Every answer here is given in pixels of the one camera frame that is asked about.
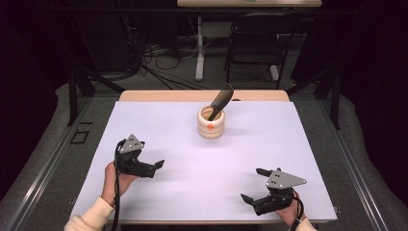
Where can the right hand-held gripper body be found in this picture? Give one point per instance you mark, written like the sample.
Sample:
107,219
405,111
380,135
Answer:
279,192

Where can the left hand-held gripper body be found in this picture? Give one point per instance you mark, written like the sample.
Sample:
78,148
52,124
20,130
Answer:
131,160

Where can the cream ribbed cup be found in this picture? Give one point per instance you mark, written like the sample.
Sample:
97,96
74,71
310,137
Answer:
210,132

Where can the black comb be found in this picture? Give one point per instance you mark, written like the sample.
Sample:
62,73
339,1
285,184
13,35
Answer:
222,98

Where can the person's right hand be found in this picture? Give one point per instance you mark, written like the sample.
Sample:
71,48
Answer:
290,213

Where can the person's left hand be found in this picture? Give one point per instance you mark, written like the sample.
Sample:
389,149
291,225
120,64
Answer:
112,186

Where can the white table mat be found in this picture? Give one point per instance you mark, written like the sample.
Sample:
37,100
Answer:
208,179

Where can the short black tape strip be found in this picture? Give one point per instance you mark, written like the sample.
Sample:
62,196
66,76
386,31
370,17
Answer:
86,123

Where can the black metal stand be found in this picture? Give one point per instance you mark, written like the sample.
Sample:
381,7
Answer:
73,96
335,102

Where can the wooden table with white legs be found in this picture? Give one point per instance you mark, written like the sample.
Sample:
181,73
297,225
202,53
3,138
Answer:
200,48

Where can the black folding chair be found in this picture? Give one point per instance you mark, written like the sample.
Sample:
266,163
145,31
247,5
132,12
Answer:
253,48

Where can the metal floor rail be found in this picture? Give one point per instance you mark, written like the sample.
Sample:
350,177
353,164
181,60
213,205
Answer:
41,173
352,173

